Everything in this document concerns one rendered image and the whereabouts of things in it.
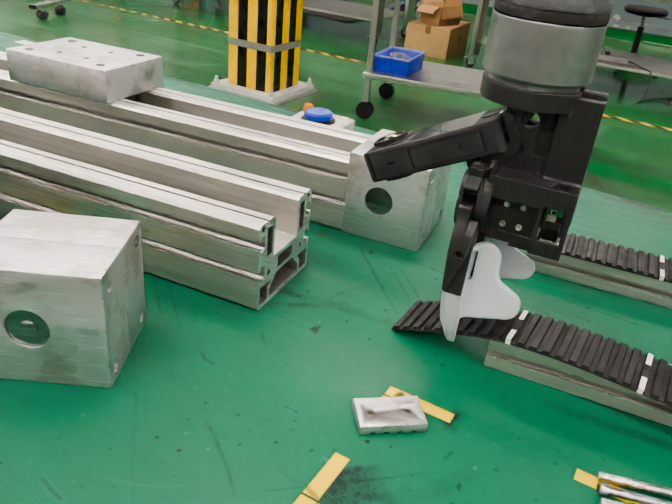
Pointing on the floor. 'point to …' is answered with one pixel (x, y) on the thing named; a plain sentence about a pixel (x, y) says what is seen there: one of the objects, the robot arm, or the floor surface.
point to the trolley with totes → (410, 69)
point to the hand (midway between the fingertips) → (453, 307)
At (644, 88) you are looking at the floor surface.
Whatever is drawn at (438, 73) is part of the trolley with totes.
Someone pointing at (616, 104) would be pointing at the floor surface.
